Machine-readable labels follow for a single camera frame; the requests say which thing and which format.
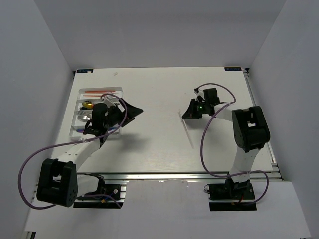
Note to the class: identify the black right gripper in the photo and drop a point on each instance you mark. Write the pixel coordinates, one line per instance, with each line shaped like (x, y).
(191, 113)

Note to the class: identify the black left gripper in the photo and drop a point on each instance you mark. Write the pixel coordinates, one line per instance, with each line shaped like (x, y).
(130, 111)

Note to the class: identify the white chopstick short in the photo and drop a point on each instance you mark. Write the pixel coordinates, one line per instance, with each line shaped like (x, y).
(186, 129)

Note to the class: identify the silver spoon iridescent handle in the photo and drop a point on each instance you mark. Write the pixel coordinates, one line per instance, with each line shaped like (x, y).
(87, 104)

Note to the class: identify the gold spoon pink handle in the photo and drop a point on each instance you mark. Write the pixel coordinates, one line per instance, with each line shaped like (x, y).
(85, 109)

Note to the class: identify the fork with pink handle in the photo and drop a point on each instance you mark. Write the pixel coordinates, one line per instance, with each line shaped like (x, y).
(83, 116)

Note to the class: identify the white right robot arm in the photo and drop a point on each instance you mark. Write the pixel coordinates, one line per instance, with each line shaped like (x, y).
(250, 131)

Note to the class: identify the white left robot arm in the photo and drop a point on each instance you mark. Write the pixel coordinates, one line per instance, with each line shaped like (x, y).
(59, 182)

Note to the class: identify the white divided cutlery tray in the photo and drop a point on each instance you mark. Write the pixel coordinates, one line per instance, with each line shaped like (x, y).
(86, 99)

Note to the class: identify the blue label sticker right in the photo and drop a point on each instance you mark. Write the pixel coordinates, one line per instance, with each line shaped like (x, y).
(232, 69)

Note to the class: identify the blue label sticker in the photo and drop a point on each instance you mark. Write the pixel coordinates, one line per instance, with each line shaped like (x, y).
(232, 69)
(84, 71)

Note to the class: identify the blue label sticker left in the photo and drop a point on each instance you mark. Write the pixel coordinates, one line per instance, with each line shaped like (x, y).
(84, 71)

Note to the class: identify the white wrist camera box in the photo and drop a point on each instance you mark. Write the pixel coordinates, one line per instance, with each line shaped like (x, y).
(112, 101)

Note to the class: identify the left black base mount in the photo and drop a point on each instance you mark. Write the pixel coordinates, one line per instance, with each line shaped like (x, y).
(109, 195)

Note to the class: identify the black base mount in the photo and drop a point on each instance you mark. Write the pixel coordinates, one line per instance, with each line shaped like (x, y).
(231, 196)
(109, 195)

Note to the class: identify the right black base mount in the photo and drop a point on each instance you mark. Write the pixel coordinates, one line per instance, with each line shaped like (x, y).
(231, 196)

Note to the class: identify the aluminium table frame rail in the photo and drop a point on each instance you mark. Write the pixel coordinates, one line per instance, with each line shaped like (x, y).
(261, 124)

